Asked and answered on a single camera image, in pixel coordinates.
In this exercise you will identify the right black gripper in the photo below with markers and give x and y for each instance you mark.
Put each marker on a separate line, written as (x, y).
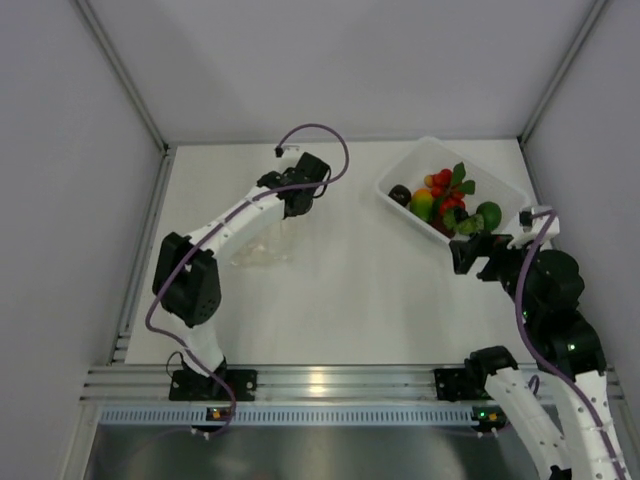
(483, 244)

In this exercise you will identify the dark fake grape bunch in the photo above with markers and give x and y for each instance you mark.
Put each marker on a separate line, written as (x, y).
(458, 220)

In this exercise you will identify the fake strawberry bunch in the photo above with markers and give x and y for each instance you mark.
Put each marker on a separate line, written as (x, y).
(449, 187)

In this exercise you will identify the clear zip top bag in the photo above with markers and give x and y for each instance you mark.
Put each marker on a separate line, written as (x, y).
(273, 245)

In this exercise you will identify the dark purple fake plum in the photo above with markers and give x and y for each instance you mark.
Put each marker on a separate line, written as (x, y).
(400, 194)

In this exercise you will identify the dark red fake fruit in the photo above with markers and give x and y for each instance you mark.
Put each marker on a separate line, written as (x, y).
(439, 226)

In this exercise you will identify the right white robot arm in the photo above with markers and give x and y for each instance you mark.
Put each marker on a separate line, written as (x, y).
(545, 286)

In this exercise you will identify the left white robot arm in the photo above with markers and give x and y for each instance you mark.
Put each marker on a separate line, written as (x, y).
(186, 283)

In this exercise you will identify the white plastic basket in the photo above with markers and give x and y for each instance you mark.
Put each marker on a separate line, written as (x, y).
(428, 156)

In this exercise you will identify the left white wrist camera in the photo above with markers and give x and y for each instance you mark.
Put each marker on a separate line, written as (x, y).
(288, 155)

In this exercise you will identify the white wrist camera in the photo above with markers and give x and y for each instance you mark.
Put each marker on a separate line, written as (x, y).
(538, 224)
(288, 155)

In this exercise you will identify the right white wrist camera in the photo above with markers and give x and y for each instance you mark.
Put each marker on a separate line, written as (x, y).
(538, 224)

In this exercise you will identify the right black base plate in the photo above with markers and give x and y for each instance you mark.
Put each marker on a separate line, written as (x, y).
(457, 384)

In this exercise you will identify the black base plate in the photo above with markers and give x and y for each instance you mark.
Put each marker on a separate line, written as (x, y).
(240, 385)
(457, 384)

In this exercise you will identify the right frame post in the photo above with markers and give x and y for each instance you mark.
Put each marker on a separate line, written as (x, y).
(594, 14)

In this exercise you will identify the frame post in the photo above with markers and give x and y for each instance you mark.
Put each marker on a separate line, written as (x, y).
(594, 14)
(118, 68)

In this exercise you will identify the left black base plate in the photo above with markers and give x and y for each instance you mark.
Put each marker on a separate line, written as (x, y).
(240, 385)

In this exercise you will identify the left frame post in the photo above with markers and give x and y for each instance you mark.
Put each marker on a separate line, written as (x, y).
(118, 68)

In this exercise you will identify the aluminium mounting rail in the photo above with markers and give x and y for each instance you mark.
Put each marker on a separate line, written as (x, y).
(133, 384)

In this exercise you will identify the slotted grey cable duct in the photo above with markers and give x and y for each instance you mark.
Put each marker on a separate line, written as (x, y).
(358, 415)

